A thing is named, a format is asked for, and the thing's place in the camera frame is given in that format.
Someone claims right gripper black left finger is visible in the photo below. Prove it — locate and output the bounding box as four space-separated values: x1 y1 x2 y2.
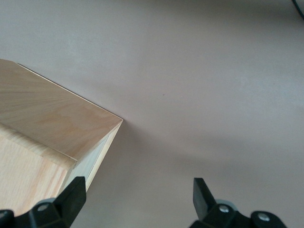
14 177 86 228

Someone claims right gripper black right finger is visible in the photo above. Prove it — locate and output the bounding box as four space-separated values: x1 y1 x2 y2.
190 178 252 228

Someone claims oak wooden drawer cabinet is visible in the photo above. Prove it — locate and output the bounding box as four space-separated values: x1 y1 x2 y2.
0 58 124 218

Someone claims brown paper table cover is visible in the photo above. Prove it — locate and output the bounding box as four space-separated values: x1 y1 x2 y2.
0 0 304 228

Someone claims looped black cable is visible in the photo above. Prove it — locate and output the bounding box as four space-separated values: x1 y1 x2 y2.
292 0 304 18

